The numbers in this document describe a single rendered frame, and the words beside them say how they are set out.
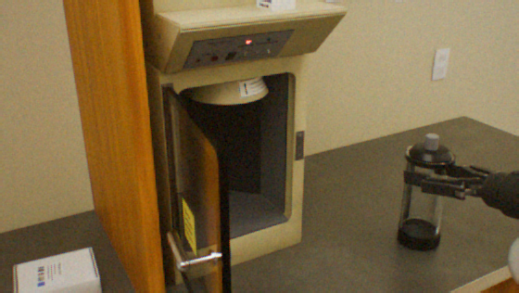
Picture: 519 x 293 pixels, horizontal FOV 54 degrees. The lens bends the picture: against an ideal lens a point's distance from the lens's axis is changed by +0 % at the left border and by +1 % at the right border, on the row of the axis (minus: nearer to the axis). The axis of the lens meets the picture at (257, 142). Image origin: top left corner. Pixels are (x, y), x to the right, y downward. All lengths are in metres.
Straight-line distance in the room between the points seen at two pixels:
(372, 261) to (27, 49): 0.93
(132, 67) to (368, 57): 1.09
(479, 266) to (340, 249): 0.31
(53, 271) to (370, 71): 1.16
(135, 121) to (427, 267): 0.73
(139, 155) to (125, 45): 0.18
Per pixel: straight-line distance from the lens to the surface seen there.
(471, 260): 1.29
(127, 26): 0.79
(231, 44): 0.87
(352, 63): 1.72
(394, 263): 1.23
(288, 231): 1.21
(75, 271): 1.17
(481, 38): 2.16
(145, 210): 0.91
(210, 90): 1.03
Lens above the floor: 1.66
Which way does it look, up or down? 24 degrees down
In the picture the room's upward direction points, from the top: straight up
